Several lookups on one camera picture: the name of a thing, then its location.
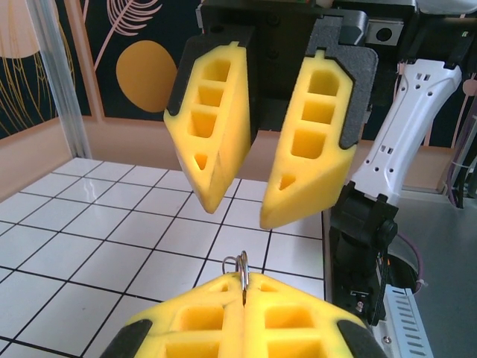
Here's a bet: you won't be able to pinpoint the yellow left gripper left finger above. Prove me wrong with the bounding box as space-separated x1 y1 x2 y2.
106 274 245 358

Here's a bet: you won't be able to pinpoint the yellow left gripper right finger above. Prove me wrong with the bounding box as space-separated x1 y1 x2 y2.
244 274 388 358

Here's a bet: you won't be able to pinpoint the small silver rings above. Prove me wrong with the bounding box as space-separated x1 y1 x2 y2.
222 255 241 276

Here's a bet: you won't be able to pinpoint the silver split keyring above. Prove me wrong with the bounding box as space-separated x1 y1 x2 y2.
238 250 250 304

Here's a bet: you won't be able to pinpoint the purple cable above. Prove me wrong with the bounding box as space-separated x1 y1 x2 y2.
397 233 428 290

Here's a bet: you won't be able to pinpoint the cable bundle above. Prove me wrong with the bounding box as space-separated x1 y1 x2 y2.
445 111 477 210

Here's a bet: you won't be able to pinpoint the aluminium frame post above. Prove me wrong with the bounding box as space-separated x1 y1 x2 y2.
31 0 92 160

